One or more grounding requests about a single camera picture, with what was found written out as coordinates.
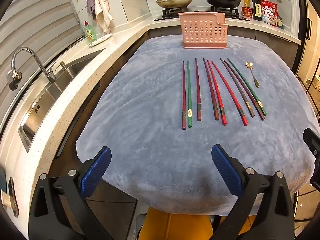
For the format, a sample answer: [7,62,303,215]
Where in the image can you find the green dish soap bottle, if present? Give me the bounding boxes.
[84,21,97,43]

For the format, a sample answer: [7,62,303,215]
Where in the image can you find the dark soy sauce bottle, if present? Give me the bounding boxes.
[252,0,262,21]

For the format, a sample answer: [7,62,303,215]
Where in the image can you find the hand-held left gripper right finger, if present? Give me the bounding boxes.
[211,144,295,240]

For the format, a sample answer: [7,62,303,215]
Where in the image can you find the blue-grey plush blanket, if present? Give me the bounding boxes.
[75,35,317,217]

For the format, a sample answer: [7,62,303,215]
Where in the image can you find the purple hanging cloth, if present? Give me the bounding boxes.
[86,0,97,20]

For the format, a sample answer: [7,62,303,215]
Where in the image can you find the black gas stove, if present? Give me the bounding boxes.
[154,7,251,22]

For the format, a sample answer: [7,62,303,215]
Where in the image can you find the dark red chopstick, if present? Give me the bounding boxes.
[181,61,187,130]
[195,58,202,122]

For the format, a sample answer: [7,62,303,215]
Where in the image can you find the pink perforated utensil basket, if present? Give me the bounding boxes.
[179,12,229,49]

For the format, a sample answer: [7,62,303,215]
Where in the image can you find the white window blinds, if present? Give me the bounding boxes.
[0,0,85,120]

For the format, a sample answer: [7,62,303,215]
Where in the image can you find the yellow stool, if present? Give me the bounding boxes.
[139,207,258,240]

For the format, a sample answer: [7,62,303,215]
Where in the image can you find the black faucet attachment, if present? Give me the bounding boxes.
[8,70,23,91]

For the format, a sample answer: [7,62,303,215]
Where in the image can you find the white plate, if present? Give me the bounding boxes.
[88,34,113,47]

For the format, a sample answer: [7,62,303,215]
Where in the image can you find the maroon chopstick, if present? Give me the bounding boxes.
[203,58,220,121]

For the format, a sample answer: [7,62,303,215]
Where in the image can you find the steel sink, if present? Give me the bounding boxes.
[17,47,105,153]

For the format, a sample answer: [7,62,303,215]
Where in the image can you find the chrome faucet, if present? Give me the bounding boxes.
[11,47,57,84]

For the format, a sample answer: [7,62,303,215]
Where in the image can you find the green chopstick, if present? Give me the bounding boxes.
[227,58,267,117]
[187,60,193,128]

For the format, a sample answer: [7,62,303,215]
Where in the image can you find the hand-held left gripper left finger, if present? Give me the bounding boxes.
[28,146,112,240]

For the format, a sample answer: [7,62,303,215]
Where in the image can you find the red cereal bag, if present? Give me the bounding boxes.
[260,0,279,27]

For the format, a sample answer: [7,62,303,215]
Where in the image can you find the brown chopstick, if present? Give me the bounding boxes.
[220,58,255,118]

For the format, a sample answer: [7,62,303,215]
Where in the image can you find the gold spoon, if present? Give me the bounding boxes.
[244,61,260,89]

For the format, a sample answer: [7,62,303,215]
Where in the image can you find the white hanging towel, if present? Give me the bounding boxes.
[94,0,114,34]

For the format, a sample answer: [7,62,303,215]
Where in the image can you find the bright red chopstick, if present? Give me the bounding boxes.
[211,60,249,126]
[207,60,227,126]

